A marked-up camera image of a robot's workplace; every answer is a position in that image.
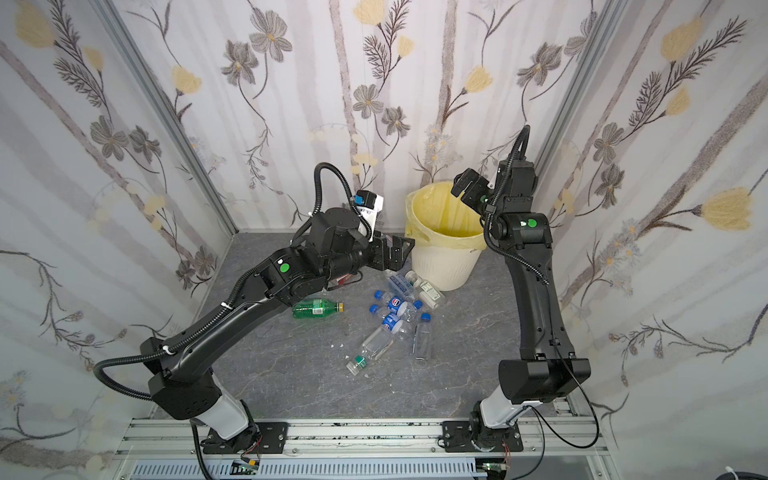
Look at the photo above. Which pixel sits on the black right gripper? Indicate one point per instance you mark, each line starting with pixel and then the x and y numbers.
pixel 480 196

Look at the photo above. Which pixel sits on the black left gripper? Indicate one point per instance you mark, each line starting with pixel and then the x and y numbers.
pixel 378 252

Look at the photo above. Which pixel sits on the clear bottle green cap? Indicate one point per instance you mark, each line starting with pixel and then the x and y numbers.
pixel 372 348

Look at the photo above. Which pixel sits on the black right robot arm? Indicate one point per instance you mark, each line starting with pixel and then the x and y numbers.
pixel 548 367

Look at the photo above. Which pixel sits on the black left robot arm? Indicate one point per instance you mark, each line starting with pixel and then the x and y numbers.
pixel 176 373

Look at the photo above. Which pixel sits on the white bin with yellow bag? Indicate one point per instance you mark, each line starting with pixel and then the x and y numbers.
pixel 448 236

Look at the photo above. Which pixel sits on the blue label clear bottle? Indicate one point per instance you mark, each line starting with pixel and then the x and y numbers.
pixel 401 286

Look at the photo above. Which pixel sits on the clear bottle white green label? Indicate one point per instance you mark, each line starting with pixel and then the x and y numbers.
pixel 425 290

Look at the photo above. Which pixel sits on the red yellow label bottle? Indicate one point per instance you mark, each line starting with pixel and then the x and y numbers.
pixel 341 281

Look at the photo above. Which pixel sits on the Pepsi label bottle lower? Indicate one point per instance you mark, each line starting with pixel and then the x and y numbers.
pixel 397 322

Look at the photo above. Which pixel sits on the clear bottle blue cap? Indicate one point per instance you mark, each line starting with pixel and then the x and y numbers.
pixel 422 338

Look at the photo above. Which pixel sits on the green Sprite bottle lying flat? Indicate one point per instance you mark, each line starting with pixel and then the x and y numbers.
pixel 316 308

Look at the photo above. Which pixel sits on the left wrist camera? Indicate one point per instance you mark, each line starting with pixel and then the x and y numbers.
pixel 370 206

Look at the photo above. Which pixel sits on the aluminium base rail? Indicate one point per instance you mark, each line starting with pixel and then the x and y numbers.
pixel 559 448

